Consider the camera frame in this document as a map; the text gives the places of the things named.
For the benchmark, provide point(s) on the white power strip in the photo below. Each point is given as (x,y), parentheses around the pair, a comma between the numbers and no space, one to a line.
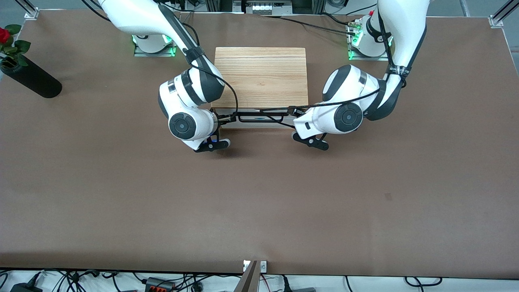
(261,8)

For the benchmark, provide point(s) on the black cylindrical vase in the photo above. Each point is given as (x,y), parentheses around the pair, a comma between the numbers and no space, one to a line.
(34,79)

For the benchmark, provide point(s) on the black box with orange connectors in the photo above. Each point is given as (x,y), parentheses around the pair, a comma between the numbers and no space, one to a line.
(160,284)

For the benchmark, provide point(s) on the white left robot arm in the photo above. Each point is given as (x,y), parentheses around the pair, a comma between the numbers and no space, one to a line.
(352,87)

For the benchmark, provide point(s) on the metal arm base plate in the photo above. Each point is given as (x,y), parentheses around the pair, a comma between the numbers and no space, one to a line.
(156,54)
(367,58)

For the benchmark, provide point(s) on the brown table cover sheet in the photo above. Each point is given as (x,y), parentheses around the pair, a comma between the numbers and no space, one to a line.
(259,202)

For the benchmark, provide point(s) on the light wooden drawer cabinet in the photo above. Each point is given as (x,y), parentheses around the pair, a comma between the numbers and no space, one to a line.
(261,77)

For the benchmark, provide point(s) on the red rose with leaves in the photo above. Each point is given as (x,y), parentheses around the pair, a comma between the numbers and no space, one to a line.
(4,35)

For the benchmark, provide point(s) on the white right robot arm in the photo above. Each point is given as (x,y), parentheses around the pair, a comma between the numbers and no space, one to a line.
(190,93)

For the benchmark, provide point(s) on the black power adapter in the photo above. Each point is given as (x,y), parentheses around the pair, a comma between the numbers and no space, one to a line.
(24,288)

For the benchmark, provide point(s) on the metal table corner bracket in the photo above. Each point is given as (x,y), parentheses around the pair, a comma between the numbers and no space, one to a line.
(32,14)
(496,21)

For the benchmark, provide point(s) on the brown wooden post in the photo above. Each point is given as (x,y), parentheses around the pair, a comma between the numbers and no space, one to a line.
(248,282)

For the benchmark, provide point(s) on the small metal post bracket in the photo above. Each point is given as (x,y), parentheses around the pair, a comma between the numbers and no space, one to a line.
(263,266)

